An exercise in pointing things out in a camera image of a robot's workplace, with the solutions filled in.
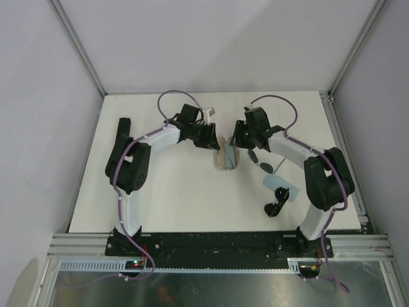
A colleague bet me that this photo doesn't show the patterned glasses case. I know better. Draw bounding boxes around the patterned glasses case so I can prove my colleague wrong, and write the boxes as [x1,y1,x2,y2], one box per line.
[213,136,240,171]

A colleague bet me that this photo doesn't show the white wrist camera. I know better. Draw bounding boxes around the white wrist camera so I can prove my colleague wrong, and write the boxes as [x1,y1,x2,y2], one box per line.
[244,104,254,112]
[202,107,215,124]

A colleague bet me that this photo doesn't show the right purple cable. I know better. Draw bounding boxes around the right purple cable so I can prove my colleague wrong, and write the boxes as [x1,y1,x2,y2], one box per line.
[251,94,351,294]

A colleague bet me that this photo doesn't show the right aluminium corner post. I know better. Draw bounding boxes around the right aluminium corner post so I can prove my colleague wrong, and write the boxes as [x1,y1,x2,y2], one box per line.
[327,0,390,97]

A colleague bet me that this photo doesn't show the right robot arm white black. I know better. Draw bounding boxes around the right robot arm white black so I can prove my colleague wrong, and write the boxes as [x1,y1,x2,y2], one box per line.
[232,107,355,256]

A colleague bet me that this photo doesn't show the black folded sunglasses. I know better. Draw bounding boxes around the black folded sunglasses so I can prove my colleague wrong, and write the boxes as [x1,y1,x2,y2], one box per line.
[264,187,289,217]

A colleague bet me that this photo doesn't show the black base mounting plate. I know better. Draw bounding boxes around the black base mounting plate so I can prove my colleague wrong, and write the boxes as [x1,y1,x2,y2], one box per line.
[105,230,334,269]

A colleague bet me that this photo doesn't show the left aluminium corner post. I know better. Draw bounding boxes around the left aluminium corner post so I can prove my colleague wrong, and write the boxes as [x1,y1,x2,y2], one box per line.
[47,0,107,97]

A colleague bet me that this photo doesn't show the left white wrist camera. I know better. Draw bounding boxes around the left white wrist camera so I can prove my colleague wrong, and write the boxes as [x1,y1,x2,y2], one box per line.
[202,107,215,124]

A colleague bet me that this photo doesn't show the white slotted cable duct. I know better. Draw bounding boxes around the white slotted cable duct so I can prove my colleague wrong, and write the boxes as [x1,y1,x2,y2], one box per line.
[58,258,300,274]

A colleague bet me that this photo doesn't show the black rectangular glasses case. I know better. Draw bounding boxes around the black rectangular glasses case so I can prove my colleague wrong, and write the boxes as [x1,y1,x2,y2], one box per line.
[114,118,133,151]

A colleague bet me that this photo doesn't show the aluminium corner post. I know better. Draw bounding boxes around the aluminium corner post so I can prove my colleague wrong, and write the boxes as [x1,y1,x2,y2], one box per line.
[327,0,390,97]
[47,0,107,97]

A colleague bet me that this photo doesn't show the blue cleaning cloth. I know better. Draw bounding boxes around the blue cleaning cloth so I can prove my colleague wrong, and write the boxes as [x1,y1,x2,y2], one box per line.
[224,142,237,169]
[263,173,300,202]

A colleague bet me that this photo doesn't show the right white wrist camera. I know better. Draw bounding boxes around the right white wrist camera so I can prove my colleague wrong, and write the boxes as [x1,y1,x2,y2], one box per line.
[244,104,254,112]

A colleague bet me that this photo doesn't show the thin metal frame sunglasses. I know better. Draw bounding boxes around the thin metal frame sunglasses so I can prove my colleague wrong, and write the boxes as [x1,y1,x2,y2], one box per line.
[247,149,286,174]

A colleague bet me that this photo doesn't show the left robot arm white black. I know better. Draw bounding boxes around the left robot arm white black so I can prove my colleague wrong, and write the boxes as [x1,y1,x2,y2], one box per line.
[105,104,220,256]

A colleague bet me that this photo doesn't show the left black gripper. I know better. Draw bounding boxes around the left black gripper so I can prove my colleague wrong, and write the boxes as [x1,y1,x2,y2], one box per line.
[189,122,220,151]

